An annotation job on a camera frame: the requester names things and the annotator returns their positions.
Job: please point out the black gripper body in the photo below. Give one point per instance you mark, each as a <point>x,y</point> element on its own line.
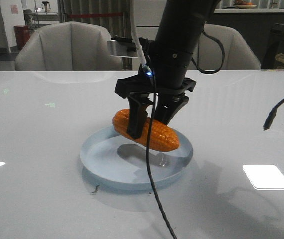
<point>168,80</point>

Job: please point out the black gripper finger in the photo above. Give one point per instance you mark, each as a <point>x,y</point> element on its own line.
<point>138,103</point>
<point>168,105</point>

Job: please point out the orange plastic corn cob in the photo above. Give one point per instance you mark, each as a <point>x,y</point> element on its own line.
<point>162,138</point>

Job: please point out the light blue round plate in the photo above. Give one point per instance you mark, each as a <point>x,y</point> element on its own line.
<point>120,163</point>

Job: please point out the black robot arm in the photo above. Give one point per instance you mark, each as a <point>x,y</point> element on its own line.
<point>168,56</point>

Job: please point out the white cabinet with drawers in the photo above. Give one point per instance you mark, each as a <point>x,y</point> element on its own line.
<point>147,17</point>

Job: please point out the left beige upholstered chair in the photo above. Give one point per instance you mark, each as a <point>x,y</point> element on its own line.
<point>69,46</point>

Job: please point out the beige upholstered chair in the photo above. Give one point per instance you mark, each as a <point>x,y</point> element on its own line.
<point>69,46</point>
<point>237,54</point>

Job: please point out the right beige upholstered chair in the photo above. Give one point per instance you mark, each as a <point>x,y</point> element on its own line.
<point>237,54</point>

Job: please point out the dark grey counter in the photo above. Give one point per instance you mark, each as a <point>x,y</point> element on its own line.
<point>253,24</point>

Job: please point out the fruit bowl on counter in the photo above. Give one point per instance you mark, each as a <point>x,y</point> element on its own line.
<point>242,4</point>

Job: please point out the dark armchair with cushion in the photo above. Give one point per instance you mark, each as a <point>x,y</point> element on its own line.
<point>275,46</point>

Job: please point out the red bin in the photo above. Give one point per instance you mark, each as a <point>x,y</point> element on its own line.
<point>22,35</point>

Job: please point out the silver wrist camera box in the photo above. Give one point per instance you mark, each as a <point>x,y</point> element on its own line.
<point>124,47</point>

